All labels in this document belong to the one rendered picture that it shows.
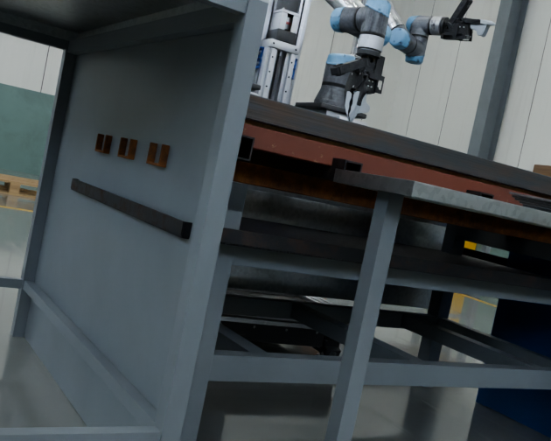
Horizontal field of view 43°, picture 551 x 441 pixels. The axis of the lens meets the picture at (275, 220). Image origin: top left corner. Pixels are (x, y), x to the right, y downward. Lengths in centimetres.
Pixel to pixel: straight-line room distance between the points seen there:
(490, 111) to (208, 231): 1093
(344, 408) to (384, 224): 40
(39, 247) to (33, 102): 947
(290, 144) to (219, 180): 32
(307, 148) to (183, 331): 53
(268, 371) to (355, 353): 26
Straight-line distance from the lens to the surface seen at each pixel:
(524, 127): 1179
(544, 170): 240
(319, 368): 177
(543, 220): 166
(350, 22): 220
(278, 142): 156
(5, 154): 1190
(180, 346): 134
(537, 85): 1185
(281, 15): 297
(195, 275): 131
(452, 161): 189
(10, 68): 1190
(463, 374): 211
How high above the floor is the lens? 70
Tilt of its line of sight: 3 degrees down
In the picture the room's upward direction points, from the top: 12 degrees clockwise
